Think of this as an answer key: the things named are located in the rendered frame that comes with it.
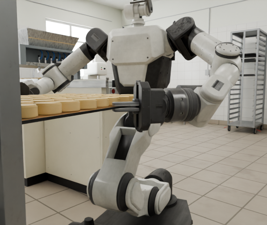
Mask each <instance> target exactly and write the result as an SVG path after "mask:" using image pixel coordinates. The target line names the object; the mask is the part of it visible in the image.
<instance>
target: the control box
mask: <svg viewBox="0 0 267 225"><path fill-rule="evenodd" d="M113 89H114V90H115V93H114V94H119V93H118V91H117V89H116V87H107V88H106V94H113V93H112V90H113Z"/></svg>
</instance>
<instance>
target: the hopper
mask: <svg viewBox="0 0 267 225"><path fill-rule="evenodd" d="M78 40H79V37H73V36H67V35H63V34H58V33H52V32H47V31H42V30H38V29H31V28H23V29H19V30H18V44H24V45H31V46H40V47H47V48H54V49H61V50H69V51H72V50H73V49H74V47H75V45H76V43H77V41H78Z"/></svg>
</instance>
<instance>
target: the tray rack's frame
mask: <svg viewBox="0 0 267 225"><path fill-rule="evenodd" d="M256 32H257V33H256ZM260 32H261V33H263V34H264V35H267V33H266V32H264V31H263V30H262V29H260V28H256V29H247V30H239V31H233V32H230V42H231V43H232V38H233V35H232V34H235V35H237V36H239V37H241V38H243V56H242V87H241V108H240V120H239V121H234V122H231V123H230V122H229V112H230V110H229V109H230V105H229V104H230V100H229V99H230V91H229V92H228V115H227V125H228V126H229V125H230V129H231V126H241V127H251V128H253V129H254V128H255V132H256V128H257V126H261V125H262V129H263V122H256V121H255V116H256V98H257V79H258V60H259V37H260V36H261V35H260V34H259V33H260ZM256 36H257V50H256V69H255V88H254V116H253V122H252V121H242V98H243V76H244V56H245V38H251V37H256Z"/></svg>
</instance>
